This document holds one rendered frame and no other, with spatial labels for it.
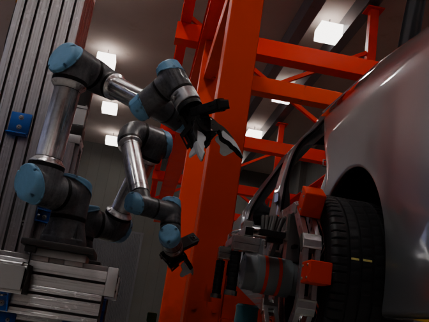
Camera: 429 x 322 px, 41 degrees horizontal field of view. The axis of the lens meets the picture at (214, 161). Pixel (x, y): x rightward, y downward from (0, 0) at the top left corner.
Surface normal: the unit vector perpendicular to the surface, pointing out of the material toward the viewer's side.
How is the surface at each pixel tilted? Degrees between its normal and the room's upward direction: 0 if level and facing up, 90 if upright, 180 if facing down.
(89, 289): 90
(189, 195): 90
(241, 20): 90
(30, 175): 98
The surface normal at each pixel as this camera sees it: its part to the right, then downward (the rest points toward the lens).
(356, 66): 0.14, -0.25
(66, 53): -0.54, -0.43
